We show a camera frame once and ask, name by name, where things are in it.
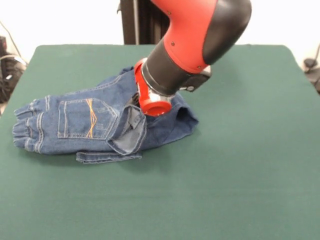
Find black wheeled stand base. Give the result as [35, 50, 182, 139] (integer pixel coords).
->
[0, 36, 28, 104]
[303, 57, 320, 95]

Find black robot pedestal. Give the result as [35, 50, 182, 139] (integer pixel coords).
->
[117, 0, 173, 46]

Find blue denim jeans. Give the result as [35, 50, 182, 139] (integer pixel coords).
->
[12, 65, 200, 165]

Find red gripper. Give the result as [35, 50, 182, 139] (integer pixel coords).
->
[126, 57, 173, 118]

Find dark green table cloth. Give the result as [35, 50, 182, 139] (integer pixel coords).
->
[0, 44, 320, 240]

